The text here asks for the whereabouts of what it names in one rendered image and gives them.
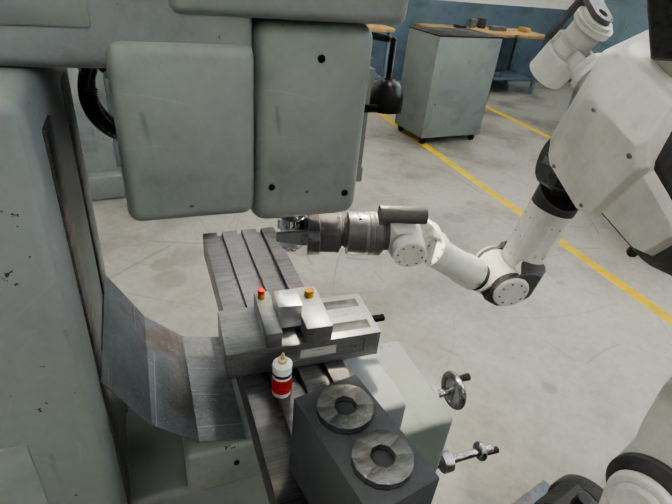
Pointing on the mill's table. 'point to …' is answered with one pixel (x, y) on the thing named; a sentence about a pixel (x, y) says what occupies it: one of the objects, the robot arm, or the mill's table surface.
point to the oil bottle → (281, 376)
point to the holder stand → (354, 450)
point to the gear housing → (301, 10)
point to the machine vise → (242, 349)
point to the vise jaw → (314, 317)
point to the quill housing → (307, 114)
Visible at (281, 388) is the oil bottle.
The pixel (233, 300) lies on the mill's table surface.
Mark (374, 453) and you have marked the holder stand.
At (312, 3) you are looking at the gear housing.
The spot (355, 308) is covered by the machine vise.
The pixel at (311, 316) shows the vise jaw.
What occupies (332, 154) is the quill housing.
